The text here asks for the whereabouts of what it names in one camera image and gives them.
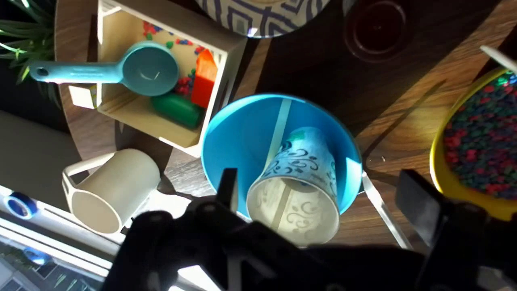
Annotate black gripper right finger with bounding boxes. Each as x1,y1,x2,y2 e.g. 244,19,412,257
396,168,448,234

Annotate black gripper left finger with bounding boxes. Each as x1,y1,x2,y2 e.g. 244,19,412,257
215,167,240,213

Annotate patterned paper cup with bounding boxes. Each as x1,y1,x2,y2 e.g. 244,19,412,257
246,126,343,247

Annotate clear spice shaker brown lid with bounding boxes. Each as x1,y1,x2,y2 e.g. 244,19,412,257
343,0,409,61

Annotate yellow bowl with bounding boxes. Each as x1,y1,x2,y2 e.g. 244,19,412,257
429,66,517,223

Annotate teal bowl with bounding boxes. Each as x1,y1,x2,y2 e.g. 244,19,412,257
201,92,364,223

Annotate colourful beads in bowl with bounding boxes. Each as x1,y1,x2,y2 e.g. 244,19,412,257
441,74,517,200

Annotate green block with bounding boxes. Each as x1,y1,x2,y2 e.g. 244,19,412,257
149,92,207,131

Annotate white mug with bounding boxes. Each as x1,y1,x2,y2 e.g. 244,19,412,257
60,147,164,236

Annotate orange red block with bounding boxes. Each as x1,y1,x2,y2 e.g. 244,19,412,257
189,47,222,110

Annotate white wooden box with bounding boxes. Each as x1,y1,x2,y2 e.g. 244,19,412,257
67,0,248,158

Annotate teal measuring scoop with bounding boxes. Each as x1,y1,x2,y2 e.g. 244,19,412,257
30,42,181,99

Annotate thin white stick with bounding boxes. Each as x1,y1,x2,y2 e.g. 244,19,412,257
479,44,517,76

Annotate patterned plate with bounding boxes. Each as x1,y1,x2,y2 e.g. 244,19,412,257
193,0,333,40

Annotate small blue round object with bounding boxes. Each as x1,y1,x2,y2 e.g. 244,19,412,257
5,191,41,221

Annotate green plant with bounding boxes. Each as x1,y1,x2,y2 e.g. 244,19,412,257
0,0,57,86

